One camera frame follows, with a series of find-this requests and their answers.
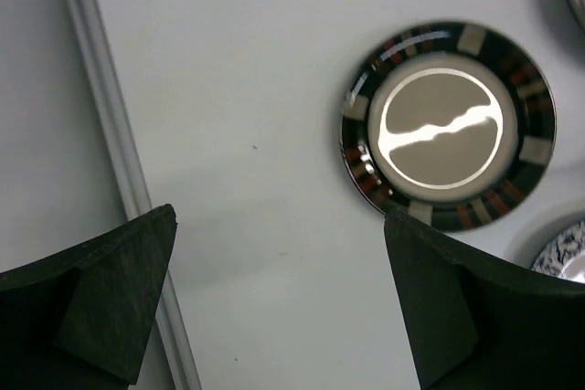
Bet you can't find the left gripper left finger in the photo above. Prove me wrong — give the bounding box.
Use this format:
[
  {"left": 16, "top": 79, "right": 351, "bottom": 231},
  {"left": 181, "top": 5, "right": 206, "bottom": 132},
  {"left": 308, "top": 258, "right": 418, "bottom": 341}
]
[{"left": 1, "top": 204, "right": 177, "bottom": 389}]

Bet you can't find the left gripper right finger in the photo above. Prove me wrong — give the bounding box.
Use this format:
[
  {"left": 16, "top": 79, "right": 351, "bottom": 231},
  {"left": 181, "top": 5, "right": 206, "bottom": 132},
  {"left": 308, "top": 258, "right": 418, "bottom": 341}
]
[{"left": 384, "top": 207, "right": 584, "bottom": 389}]

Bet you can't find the aluminium table edge rail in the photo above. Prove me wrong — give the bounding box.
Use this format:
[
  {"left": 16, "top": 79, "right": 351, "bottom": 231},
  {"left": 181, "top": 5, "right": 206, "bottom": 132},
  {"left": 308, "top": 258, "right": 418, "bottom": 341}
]
[{"left": 67, "top": 0, "right": 202, "bottom": 390}]

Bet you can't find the dark striped rim plate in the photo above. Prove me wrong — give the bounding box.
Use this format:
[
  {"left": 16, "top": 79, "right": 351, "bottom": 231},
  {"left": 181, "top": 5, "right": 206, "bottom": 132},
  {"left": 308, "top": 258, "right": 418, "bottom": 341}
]
[{"left": 339, "top": 21, "right": 557, "bottom": 232}]

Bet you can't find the blue floral white plate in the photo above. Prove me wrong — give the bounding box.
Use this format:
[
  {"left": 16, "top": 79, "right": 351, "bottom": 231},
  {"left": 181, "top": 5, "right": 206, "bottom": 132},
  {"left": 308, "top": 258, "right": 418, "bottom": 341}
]
[{"left": 530, "top": 219, "right": 585, "bottom": 284}]

